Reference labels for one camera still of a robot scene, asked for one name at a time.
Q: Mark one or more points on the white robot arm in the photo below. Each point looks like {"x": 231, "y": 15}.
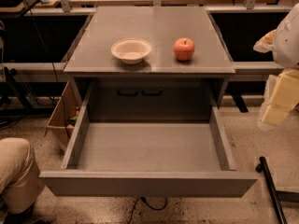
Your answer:
{"x": 290, "y": 23}

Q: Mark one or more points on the grey drawer cabinet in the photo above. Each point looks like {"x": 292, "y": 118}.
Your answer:
{"x": 155, "y": 28}

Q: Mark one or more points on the green and orange toy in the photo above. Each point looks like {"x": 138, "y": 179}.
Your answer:
{"x": 73, "y": 119}

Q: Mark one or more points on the brown cardboard box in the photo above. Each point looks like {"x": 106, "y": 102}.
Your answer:
{"x": 60, "y": 123}

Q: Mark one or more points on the person's beige trouser leg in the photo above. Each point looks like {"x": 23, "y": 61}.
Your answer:
{"x": 20, "y": 184}

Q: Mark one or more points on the white paper bowl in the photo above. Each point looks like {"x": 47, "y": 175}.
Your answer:
{"x": 131, "y": 50}

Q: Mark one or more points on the grey top drawer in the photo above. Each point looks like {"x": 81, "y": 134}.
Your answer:
{"x": 149, "y": 142}

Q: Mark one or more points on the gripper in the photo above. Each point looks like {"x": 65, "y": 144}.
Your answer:
{"x": 287, "y": 46}

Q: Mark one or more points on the red apple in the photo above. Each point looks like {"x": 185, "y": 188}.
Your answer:
{"x": 184, "y": 49}

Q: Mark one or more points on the black metal stand leg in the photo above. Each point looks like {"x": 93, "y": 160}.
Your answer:
{"x": 262, "y": 167}

